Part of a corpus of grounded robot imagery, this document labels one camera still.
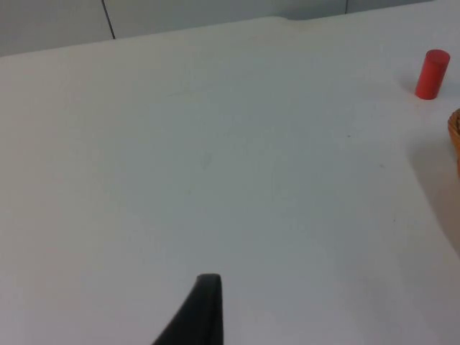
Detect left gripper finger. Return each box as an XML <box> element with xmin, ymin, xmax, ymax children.
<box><xmin>150</xmin><ymin>273</ymin><xmax>225</xmax><ymax>345</ymax></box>

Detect brown wicker basket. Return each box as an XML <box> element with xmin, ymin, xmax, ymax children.
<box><xmin>447</xmin><ymin>109</ymin><xmax>460</xmax><ymax>170</ymax></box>

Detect red cylinder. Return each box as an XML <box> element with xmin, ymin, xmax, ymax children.
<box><xmin>415</xmin><ymin>49</ymin><xmax>451</xmax><ymax>101</ymax></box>

